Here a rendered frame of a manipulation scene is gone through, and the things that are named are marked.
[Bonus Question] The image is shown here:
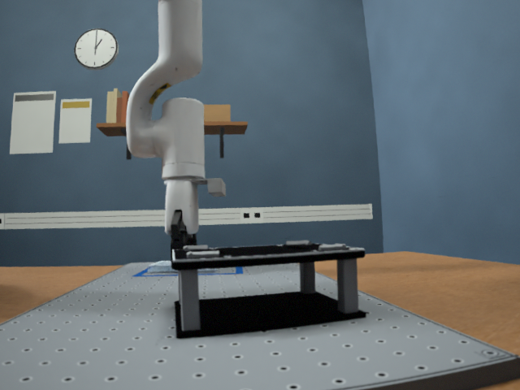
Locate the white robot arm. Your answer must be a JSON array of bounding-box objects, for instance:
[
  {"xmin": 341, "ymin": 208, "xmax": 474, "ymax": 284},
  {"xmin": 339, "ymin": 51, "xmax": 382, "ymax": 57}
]
[{"xmin": 126, "ymin": 0, "xmax": 226, "ymax": 197}]

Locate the black raised platform with grey legs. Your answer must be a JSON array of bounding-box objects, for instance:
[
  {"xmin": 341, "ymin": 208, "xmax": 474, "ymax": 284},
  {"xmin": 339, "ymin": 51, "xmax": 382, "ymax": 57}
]
[{"xmin": 172, "ymin": 240, "xmax": 366, "ymax": 339}]

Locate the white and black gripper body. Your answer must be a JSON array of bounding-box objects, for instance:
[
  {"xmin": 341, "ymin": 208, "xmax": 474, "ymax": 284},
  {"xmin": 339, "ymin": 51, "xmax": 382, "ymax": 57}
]
[{"xmin": 164, "ymin": 179, "xmax": 202, "ymax": 235}]

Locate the blue tape outline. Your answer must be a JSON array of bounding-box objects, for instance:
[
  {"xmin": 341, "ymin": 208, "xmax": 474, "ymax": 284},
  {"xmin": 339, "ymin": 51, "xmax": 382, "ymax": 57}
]
[{"xmin": 134, "ymin": 267, "xmax": 243, "ymax": 276}]

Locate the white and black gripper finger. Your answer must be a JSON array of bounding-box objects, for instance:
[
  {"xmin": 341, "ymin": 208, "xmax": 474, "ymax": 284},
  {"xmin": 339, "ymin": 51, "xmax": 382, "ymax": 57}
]
[
  {"xmin": 171, "ymin": 210, "xmax": 188, "ymax": 269},
  {"xmin": 187, "ymin": 234, "xmax": 197, "ymax": 245}
]

